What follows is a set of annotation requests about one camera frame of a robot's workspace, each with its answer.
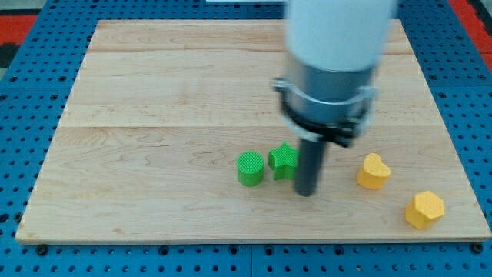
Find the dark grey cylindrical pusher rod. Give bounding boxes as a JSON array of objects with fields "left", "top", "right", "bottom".
[{"left": 294, "top": 139, "right": 327, "bottom": 197}]

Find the green star block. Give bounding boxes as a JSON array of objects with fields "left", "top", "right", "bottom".
[{"left": 268, "top": 142, "right": 299, "bottom": 180}]

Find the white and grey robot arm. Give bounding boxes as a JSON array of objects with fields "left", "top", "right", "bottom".
[{"left": 272, "top": 0, "right": 397, "bottom": 196}]

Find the green cylinder block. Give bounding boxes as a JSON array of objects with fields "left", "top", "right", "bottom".
[{"left": 236, "top": 151, "right": 264, "bottom": 187}]

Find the yellow heart block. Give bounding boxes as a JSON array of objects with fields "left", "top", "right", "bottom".
[{"left": 356, "top": 153, "right": 392, "bottom": 190}]

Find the yellow hexagon block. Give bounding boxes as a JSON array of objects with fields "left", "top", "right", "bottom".
[{"left": 404, "top": 191, "right": 445, "bottom": 230}]

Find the light wooden board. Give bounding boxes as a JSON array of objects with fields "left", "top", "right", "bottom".
[{"left": 15, "top": 20, "right": 491, "bottom": 245}]

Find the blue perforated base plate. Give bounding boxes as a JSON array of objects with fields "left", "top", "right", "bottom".
[{"left": 1, "top": 1, "right": 491, "bottom": 276}]

